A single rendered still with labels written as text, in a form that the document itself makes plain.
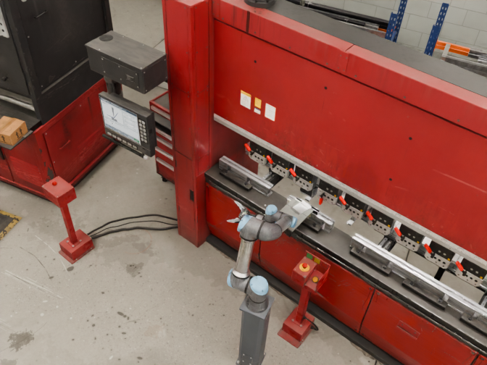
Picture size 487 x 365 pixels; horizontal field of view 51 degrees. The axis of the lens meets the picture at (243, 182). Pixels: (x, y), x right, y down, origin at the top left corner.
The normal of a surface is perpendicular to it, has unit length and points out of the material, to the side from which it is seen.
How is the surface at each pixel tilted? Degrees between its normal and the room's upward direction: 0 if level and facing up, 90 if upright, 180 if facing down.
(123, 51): 0
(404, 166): 90
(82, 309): 0
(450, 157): 90
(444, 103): 90
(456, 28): 90
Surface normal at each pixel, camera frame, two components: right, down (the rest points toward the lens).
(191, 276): 0.04, -0.72
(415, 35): -0.42, 0.62
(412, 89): -0.63, 0.52
